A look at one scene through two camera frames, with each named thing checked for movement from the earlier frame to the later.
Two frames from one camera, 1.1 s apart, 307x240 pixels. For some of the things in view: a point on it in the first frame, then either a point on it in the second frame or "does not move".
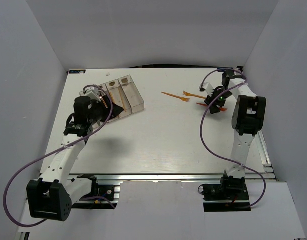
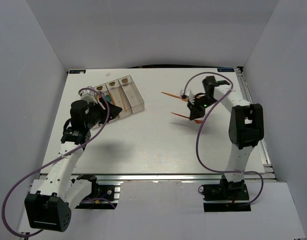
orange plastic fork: [222, 109] → [197, 121]
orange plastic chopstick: [112, 98] does not move
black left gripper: [96, 103] does not move
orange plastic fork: [184, 99] does not move
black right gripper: [214, 109] → [194, 112]
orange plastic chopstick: [123, 100] does not move
